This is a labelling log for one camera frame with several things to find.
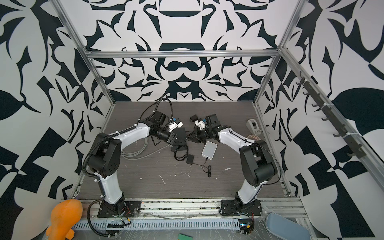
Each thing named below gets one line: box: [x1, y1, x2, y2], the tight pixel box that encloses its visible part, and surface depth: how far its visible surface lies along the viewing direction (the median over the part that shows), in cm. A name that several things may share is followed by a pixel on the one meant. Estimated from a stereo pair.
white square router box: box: [201, 141, 218, 161], surface depth 94 cm
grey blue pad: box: [265, 213, 310, 240], surface depth 71 cm
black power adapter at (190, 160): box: [186, 154, 212, 178], surface depth 91 cm
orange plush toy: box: [46, 199, 83, 240], surface depth 68 cm
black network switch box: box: [171, 141, 188, 152], surface depth 87 cm
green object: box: [178, 233, 193, 240], surface depth 67 cm
